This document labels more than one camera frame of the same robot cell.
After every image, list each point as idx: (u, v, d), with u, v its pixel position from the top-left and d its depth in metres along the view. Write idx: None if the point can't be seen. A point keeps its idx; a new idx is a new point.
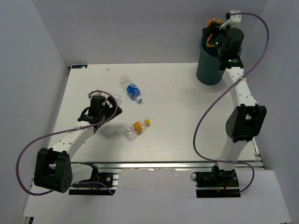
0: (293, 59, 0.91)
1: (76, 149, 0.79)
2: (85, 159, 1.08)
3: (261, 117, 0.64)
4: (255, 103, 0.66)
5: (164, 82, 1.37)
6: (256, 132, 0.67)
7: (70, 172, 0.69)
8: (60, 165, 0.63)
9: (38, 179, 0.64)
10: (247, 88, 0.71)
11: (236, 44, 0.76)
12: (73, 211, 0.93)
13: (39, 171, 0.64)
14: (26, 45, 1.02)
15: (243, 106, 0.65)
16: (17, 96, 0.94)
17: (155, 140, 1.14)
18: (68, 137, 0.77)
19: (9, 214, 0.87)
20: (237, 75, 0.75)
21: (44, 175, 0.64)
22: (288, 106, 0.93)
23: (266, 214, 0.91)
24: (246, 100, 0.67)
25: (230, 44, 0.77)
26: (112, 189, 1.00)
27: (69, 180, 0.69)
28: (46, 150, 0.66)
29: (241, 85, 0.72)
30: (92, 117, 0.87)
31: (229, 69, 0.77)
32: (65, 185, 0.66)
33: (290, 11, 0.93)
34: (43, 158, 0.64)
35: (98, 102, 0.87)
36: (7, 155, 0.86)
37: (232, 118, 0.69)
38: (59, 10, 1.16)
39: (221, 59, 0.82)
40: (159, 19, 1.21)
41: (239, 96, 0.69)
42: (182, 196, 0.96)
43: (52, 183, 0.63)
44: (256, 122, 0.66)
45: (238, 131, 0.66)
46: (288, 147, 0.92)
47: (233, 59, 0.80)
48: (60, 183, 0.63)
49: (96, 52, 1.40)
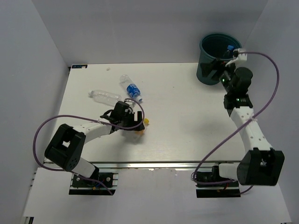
0: (293, 59, 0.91)
1: (90, 138, 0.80)
2: (96, 157, 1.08)
3: (279, 165, 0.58)
4: (270, 148, 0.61)
5: (164, 82, 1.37)
6: (273, 182, 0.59)
7: (79, 155, 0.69)
8: (74, 143, 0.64)
9: (49, 150, 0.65)
10: (259, 131, 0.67)
11: (245, 84, 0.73)
12: (72, 212, 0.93)
13: (54, 142, 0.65)
14: (26, 45, 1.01)
15: (256, 150, 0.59)
16: (17, 96, 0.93)
17: (155, 140, 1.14)
18: (88, 124, 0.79)
19: (9, 214, 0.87)
20: (246, 115, 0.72)
21: (56, 148, 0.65)
22: (288, 107, 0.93)
23: (266, 214, 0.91)
24: (259, 143, 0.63)
25: (238, 83, 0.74)
26: (112, 189, 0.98)
27: (75, 162, 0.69)
28: (67, 126, 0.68)
29: (252, 126, 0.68)
30: (111, 119, 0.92)
31: (238, 108, 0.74)
32: (70, 165, 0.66)
33: (290, 10, 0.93)
34: (62, 132, 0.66)
35: (121, 107, 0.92)
36: (7, 155, 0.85)
37: (244, 164, 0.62)
38: (59, 10, 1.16)
39: (229, 98, 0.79)
40: (160, 19, 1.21)
41: (251, 138, 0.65)
42: (182, 196, 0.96)
43: (60, 157, 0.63)
44: (272, 170, 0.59)
45: (252, 178, 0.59)
46: (288, 147, 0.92)
47: (241, 99, 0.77)
48: (68, 160, 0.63)
49: (96, 52, 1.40)
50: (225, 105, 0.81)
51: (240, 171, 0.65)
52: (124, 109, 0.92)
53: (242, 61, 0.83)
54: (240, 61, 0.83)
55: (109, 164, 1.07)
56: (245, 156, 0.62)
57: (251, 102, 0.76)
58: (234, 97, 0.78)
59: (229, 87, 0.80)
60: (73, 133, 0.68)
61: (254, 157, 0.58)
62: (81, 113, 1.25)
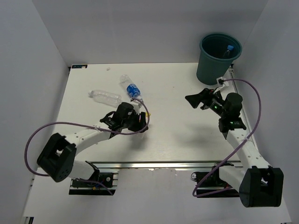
0: (293, 59, 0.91)
1: (86, 145, 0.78)
2: (101, 159, 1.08)
3: (280, 183, 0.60)
4: (268, 166, 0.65)
5: (164, 82, 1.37)
6: (276, 201, 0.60)
7: (71, 166, 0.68)
8: (64, 155, 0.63)
9: (42, 158, 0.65)
10: (256, 150, 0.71)
11: (238, 107, 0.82)
12: (72, 212, 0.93)
13: (47, 151, 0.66)
14: (26, 45, 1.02)
15: (256, 170, 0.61)
16: (17, 96, 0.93)
17: (155, 140, 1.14)
18: (83, 132, 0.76)
19: (9, 214, 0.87)
20: (241, 136, 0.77)
21: (47, 158, 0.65)
22: (288, 107, 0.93)
23: (266, 214, 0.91)
24: (258, 162, 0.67)
25: (231, 107, 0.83)
26: (112, 189, 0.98)
27: (67, 172, 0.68)
28: (59, 136, 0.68)
29: (249, 146, 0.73)
30: (112, 124, 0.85)
31: (232, 130, 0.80)
32: (60, 176, 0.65)
33: (290, 11, 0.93)
34: (54, 142, 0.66)
35: (124, 110, 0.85)
36: (7, 156, 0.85)
37: (244, 185, 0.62)
38: (59, 10, 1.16)
39: (223, 122, 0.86)
40: (160, 19, 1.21)
41: (248, 158, 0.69)
42: (182, 196, 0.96)
43: (51, 167, 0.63)
44: (274, 189, 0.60)
45: (255, 200, 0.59)
46: (288, 147, 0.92)
47: (234, 122, 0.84)
48: (57, 171, 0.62)
49: (96, 52, 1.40)
50: (221, 129, 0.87)
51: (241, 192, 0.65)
52: (126, 112, 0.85)
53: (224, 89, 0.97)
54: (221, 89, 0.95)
55: (109, 164, 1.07)
56: (245, 177, 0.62)
57: (243, 124, 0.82)
58: (227, 120, 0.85)
59: (222, 113, 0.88)
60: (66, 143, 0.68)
61: (254, 177, 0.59)
62: (81, 113, 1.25)
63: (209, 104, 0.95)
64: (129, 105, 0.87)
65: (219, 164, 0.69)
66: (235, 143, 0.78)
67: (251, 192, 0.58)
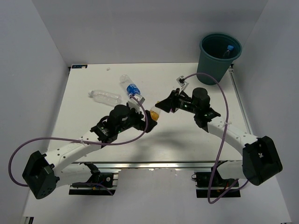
0: (293, 59, 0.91)
1: (75, 159, 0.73)
2: (101, 159, 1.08)
3: (273, 148, 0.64)
4: (256, 138, 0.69)
5: (164, 82, 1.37)
6: (278, 166, 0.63)
7: (53, 183, 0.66)
8: (43, 176, 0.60)
9: (24, 174, 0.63)
10: (238, 129, 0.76)
11: (207, 100, 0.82)
12: (72, 212, 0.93)
13: (28, 169, 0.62)
14: (26, 45, 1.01)
15: (249, 147, 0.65)
16: (17, 96, 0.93)
17: (155, 140, 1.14)
18: (67, 148, 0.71)
19: (9, 214, 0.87)
20: (221, 123, 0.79)
21: (28, 176, 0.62)
22: (288, 107, 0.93)
23: (266, 214, 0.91)
24: (247, 138, 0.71)
25: (201, 102, 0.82)
26: (112, 189, 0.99)
27: (51, 189, 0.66)
28: (39, 155, 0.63)
29: (232, 128, 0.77)
30: (105, 133, 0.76)
31: (210, 122, 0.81)
32: (42, 193, 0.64)
33: (290, 11, 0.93)
34: (34, 161, 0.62)
35: (115, 119, 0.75)
36: (7, 156, 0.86)
37: (247, 165, 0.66)
38: (58, 10, 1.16)
39: (198, 117, 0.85)
40: (160, 19, 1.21)
41: (237, 138, 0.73)
42: (182, 195, 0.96)
43: (32, 185, 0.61)
44: (272, 156, 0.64)
45: (262, 174, 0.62)
46: (288, 147, 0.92)
47: (209, 113, 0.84)
48: (36, 191, 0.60)
49: (96, 52, 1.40)
50: (200, 125, 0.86)
51: (247, 174, 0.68)
52: (119, 119, 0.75)
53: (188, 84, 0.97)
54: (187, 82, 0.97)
55: (108, 164, 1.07)
56: (244, 157, 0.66)
57: (217, 112, 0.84)
58: (202, 115, 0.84)
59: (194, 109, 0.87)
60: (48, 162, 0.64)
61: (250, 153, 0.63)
62: (81, 113, 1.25)
63: (178, 106, 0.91)
64: (122, 110, 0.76)
65: (215, 165, 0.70)
66: (218, 131, 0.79)
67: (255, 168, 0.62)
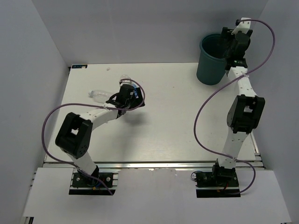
0: (293, 60, 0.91)
1: (97, 124, 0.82)
2: (103, 158, 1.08)
3: (260, 108, 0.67)
4: (255, 95, 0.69)
5: (164, 82, 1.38)
6: (254, 124, 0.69)
7: (87, 141, 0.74)
8: (82, 130, 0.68)
9: (59, 139, 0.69)
10: (249, 84, 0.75)
11: (244, 47, 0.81)
12: (73, 211, 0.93)
13: (64, 130, 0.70)
14: (26, 45, 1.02)
15: (243, 96, 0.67)
16: (17, 96, 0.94)
17: (155, 140, 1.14)
18: (94, 111, 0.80)
19: (10, 214, 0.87)
20: (240, 72, 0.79)
21: (65, 136, 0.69)
22: (288, 106, 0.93)
23: (266, 214, 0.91)
24: (247, 92, 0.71)
25: (236, 46, 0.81)
26: (112, 189, 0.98)
27: (85, 148, 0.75)
28: (73, 115, 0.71)
29: (244, 81, 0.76)
30: (117, 103, 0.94)
31: (234, 67, 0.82)
32: (80, 151, 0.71)
33: (290, 11, 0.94)
34: (70, 121, 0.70)
35: (126, 92, 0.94)
36: (7, 155, 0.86)
37: (231, 108, 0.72)
38: (59, 10, 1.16)
39: (227, 59, 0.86)
40: (160, 19, 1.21)
41: (240, 89, 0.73)
42: (182, 196, 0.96)
43: (70, 143, 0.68)
44: (254, 115, 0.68)
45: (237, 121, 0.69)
46: (288, 146, 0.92)
47: (238, 60, 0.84)
48: (76, 147, 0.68)
49: (96, 52, 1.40)
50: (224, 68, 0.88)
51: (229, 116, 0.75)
52: (129, 93, 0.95)
53: (245, 29, 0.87)
54: (243, 29, 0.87)
55: (108, 164, 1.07)
56: (234, 101, 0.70)
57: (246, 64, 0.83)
58: (231, 59, 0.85)
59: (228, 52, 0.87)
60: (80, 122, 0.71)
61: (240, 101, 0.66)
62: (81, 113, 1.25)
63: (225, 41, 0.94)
64: (130, 87, 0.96)
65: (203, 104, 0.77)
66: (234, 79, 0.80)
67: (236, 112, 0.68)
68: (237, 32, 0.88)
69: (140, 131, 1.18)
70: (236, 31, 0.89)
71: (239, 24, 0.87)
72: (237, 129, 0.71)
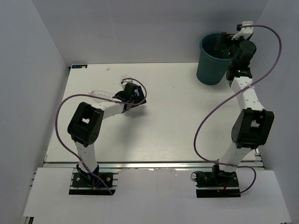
0: (293, 60, 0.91)
1: (105, 115, 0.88)
2: (103, 158, 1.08)
3: (269, 123, 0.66)
4: (262, 108, 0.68)
5: (164, 82, 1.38)
6: (262, 140, 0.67)
7: (97, 129, 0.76)
8: (94, 118, 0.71)
9: (71, 126, 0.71)
10: (254, 95, 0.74)
11: (249, 56, 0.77)
12: (73, 211, 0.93)
13: (76, 118, 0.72)
14: (26, 45, 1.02)
15: (250, 110, 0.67)
16: (17, 96, 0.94)
17: (155, 140, 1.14)
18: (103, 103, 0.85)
19: (10, 214, 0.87)
20: (245, 83, 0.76)
21: (77, 123, 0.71)
22: (288, 106, 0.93)
23: (266, 214, 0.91)
24: (253, 105, 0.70)
25: (241, 55, 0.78)
26: (112, 189, 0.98)
27: (95, 136, 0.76)
28: (85, 104, 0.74)
29: (249, 92, 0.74)
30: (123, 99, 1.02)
31: (238, 78, 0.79)
32: (90, 139, 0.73)
33: (290, 11, 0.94)
34: (83, 108, 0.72)
35: (131, 88, 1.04)
36: (7, 155, 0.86)
37: (238, 123, 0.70)
38: (59, 10, 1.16)
39: (231, 69, 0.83)
40: (160, 19, 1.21)
41: (246, 101, 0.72)
42: (182, 196, 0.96)
43: (82, 130, 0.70)
44: (262, 129, 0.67)
45: (243, 136, 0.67)
46: (288, 146, 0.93)
47: (243, 71, 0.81)
48: (88, 134, 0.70)
49: (96, 52, 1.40)
50: (227, 78, 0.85)
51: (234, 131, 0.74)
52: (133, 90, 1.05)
53: (247, 34, 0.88)
54: (245, 33, 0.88)
55: (108, 164, 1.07)
56: (240, 115, 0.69)
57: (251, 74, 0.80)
58: (235, 69, 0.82)
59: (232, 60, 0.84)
60: (91, 111, 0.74)
61: (248, 115, 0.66)
62: None
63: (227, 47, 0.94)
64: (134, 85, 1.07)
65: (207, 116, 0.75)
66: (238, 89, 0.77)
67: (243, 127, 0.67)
68: (239, 38, 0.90)
69: (140, 131, 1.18)
70: (237, 36, 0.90)
71: (241, 30, 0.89)
72: (243, 144, 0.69)
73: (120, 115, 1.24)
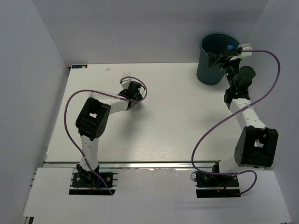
0: (293, 60, 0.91)
1: (111, 111, 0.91)
2: (103, 159, 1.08)
3: (274, 143, 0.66)
4: (265, 126, 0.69)
5: (164, 82, 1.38)
6: (269, 161, 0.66)
7: (104, 124, 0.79)
8: (102, 112, 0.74)
9: (79, 120, 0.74)
10: (254, 115, 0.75)
11: (248, 82, 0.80)
12: (73, 212, 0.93)
13: (84, 112, 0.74)
14: (25, 45, 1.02)
15: (252, 128, 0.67)
16: (17, 96, 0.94)
17: (155, 140, 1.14)
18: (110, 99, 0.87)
19: (9, 214, 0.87)
20: (243, 104, 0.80)
21: (85, 117, 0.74)
22: (288, 106, 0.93)
23: (266, 214, 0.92)
24: (255, 123, 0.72)
25: (240, 80, 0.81)
26: (112, 189, 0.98)
27: (102, 131, 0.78)
28: (93, 99, 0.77)
29: (249, 111, 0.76)
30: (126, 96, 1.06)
31: (236, 99, 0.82)
32: (98, 133, 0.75)
33: (290, 11, 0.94)
34: (91, 103, 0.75)
35: (134, 87, 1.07)
36: (7, 155, 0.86)
37: (240, 143, 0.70)
38: (59, 10, 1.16)
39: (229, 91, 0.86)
40: (160, 19, 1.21)
41: (247, 120, 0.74)
42: (182, 195, 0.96)
43: (90, 124, 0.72)
44: (267, 149, 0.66)
45: (248, 156, 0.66)
46: (288, 146, 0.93)
47: (240, 94, 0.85)
48: (96, 128, 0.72)
49: (96, 52, 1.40)
50: (224, 100, 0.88)
51: (237, 152, 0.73)
52: (136, 88, 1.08)
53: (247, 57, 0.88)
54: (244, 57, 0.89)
55: (108, 164, 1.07)
56: (242, 134, 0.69)
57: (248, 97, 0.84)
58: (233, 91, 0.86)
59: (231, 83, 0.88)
60: (98, 106, 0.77)
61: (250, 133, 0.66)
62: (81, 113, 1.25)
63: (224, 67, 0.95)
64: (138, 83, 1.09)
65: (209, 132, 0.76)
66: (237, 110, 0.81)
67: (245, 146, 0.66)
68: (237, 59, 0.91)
69: (140, 131, 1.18)
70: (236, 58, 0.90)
71: (241, 53, 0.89)
72: (247, 165, 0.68)
73: (120, 115, 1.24)
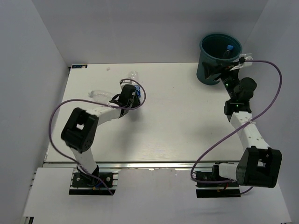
0: (293, 60, 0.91)
1: (101, 121, 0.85)
2: (103, 160, 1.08)
3: (277, 164, 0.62)
4: (267, 146, 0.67)
5: (164, 82, 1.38)
6: (272, 182, 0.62)
7: (92, 136, 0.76)
8: (88, 125, 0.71)
9: (65, 132, 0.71)
10: (257, 131, 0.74)
11: (249, 95, 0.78)
12: (73, 212, 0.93)
13: (70, 124, 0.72)
14: (25, 45, 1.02)
15: (254, 148, 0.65)
16: (17, 96, 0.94)
17: (155, 140, 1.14)
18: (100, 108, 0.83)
19: (10, 214, 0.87)
20: (245, 118, 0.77)
21: (71, 129, 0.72)
22: (288, 106, 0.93)
23: (266, 214, 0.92)
24: (257, 142, 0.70)
25: (242, 93, 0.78)
26: (112, 189, 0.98)
27: (89, 143, 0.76)
28: (79, 110, 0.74)
29: (251, 128, 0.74)
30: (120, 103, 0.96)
31: (237, 112, 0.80)
32: (85, 145, 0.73)
33: (290, 11, 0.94)
34: (76, 115, 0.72)
35: (128, 92, 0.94)
36: (7, 155, 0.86)
37: (242, 163, 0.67)
38: (59, 10, 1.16)
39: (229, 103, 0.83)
40: (160, 19, 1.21)
41: (249, 138, 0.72)
42: (182, 195, 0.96)
43: (76, 138, 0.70)
44: (270, 170, 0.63)
45: (250, 177, 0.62)
46: (288, 146, 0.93)
47: (241, 105, 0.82)
48: (81, 142, 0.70)
49: (96, 52, 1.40)
50: (225, 112, 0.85)
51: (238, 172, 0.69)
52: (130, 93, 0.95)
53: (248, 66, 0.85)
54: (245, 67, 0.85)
55: (108, 164, 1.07)
56: (244, 154, 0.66)
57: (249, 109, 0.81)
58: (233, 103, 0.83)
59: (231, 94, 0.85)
60: (85, 117, 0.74)
61: (253, 154, 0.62)
62: None
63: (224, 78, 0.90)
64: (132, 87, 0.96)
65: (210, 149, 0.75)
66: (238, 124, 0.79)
67: (248, 167, 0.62)
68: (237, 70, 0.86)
69: (140, 131, 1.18)
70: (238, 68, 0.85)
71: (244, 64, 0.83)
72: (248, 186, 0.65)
73: None
